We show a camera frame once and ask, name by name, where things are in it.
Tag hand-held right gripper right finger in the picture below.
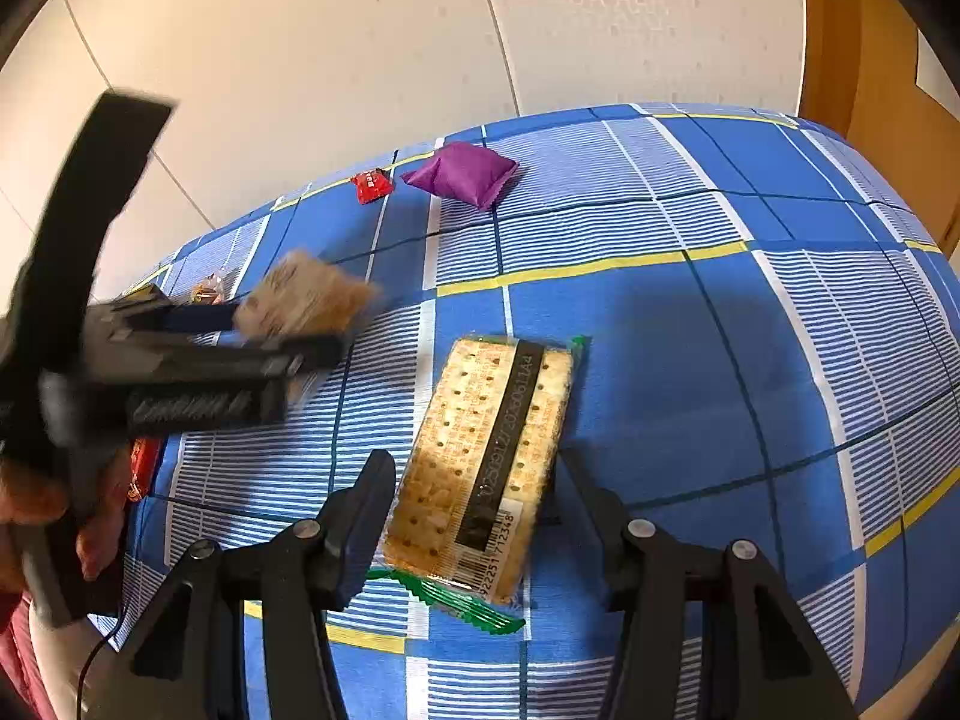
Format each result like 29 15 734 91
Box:
559 446 860 720

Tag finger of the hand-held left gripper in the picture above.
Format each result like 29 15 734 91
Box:
161 304 241 338
174 334 350 391

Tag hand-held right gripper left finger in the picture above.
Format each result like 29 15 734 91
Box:
82 450 397 720

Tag round pastry packet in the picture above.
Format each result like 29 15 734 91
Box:
232 249 387 338

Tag red patterned snack packet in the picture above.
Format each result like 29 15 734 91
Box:
124 436 162 502

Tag soda cracker packet green ends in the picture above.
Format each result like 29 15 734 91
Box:
366 334 590 635

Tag small red candy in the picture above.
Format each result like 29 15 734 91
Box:
351 167 396 206

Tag purple snack packet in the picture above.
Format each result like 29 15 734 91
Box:
401 141 521 209

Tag person's left hand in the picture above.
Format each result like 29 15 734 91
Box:
0 457 132 601

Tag person's red striped clothing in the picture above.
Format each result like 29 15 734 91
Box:
0 592 53 720

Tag wooden door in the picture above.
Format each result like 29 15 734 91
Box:
799 0 960 188

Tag frosted door glass panel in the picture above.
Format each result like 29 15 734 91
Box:
915 37 960 121

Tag black cable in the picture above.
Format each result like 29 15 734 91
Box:
75 607 125 720

